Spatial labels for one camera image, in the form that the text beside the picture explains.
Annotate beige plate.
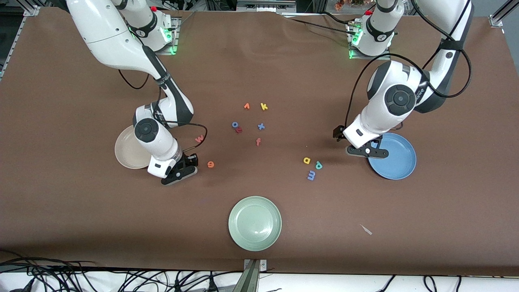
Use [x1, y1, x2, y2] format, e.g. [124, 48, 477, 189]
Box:
[114, 125, 152, 170]

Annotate blue plate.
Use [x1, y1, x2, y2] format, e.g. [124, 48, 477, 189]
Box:
[367, 133, 417, 180]

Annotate brown table mat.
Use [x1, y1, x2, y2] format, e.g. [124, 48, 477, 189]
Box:
[0, 7, 519, 277]

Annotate pale green plate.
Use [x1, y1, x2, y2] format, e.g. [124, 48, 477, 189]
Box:
[228, 196, 283, 252]

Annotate orange background object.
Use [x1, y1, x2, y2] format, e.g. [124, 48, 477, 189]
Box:
[335, 0, 365, 11]

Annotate grey power strip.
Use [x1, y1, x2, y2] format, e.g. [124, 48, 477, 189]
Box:
[236, 0, 297, 13]

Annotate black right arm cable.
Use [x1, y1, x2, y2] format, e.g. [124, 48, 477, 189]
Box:
[118, 69, 208, 155]

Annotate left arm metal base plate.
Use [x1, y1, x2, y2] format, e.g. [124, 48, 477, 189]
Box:
[347, 22, 392, 60]

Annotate black base power cable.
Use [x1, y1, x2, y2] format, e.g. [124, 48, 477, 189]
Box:
[290, 12, 359, 36]

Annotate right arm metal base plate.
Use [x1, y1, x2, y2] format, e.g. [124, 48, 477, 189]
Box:
[154, 17, 181, 55]

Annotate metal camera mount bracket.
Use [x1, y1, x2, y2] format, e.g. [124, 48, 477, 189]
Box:
[233, 259, 267, 292]

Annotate aluminium profile post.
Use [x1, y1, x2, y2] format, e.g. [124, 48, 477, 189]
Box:
[489, 0, 519, 27]

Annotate aluminium table edge rail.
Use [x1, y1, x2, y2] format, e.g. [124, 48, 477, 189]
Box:
[0, 5, 41, 82]

